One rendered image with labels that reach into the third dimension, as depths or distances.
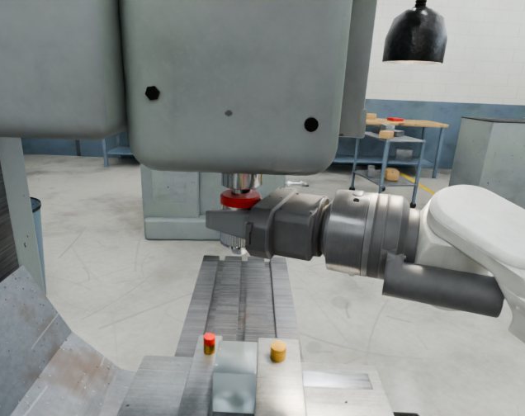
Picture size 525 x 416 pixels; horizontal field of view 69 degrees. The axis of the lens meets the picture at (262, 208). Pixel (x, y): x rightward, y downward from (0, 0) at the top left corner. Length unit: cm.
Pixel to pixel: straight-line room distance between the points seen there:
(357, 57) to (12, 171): 55
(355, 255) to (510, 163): 464
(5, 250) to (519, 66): 810
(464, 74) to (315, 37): 752
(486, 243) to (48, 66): 36
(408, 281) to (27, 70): 35
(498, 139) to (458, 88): 310
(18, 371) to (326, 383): 44
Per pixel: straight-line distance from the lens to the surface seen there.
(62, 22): 33
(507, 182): 503
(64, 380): 73
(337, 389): 59
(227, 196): 43
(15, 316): 71
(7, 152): 72
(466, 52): 783
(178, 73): 33
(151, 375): 60
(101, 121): 33
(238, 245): 44
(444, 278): 37
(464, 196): 39
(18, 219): 75
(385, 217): 38
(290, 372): 54
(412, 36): 51
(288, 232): 39
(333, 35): 33
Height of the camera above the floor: 139
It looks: 18 degrees down
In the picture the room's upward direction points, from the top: 2 degrees clockwise
